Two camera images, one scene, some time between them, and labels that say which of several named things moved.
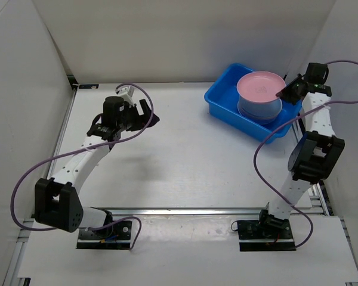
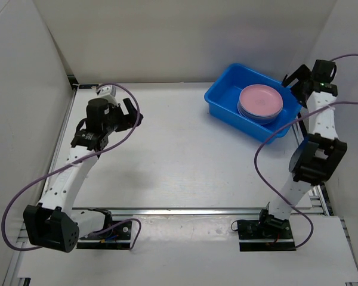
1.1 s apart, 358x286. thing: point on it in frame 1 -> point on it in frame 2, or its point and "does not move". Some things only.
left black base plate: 116,236 does not move
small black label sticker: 89,86 does not move
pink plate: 260,87 -> 261,100
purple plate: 258,120 does not move
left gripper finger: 147,112 -> 130,114
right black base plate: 256,236 does not move
